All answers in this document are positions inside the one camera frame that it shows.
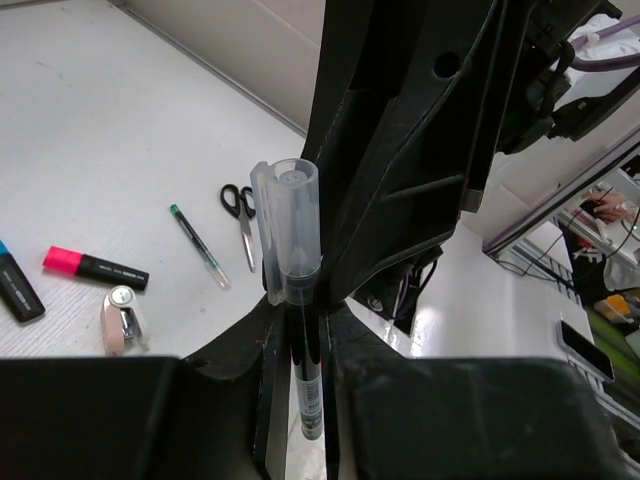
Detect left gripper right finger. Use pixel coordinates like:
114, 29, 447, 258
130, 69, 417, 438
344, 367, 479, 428
320, 305, 632, 479

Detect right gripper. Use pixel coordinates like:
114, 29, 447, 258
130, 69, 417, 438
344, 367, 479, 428
497, 1, 639, 155

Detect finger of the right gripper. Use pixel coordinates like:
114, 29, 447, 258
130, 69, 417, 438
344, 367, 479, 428
302, 1, 425, 300
324, 1, 530, 305

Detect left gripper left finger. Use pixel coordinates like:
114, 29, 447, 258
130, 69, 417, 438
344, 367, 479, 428
1, 300, 290, 479

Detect black pen clear cap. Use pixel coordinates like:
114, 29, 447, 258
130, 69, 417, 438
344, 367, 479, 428
250, 158, 323, 441

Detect blue cap black highlighter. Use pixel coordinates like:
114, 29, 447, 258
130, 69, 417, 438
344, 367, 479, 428
0, 243, 46, 324

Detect pink cap black highlighter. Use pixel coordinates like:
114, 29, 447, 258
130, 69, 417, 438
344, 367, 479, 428
42, 246, 149, 291

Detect green clear refill pen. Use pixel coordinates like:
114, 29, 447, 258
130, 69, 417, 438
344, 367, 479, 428
169, 204, 231, 290

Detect black handled scissors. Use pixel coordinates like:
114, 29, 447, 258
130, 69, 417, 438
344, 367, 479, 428
219, 184, 256, 273

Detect aluminium rail right edge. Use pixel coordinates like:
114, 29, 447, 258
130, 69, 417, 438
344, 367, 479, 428
109, 1, 307, 137

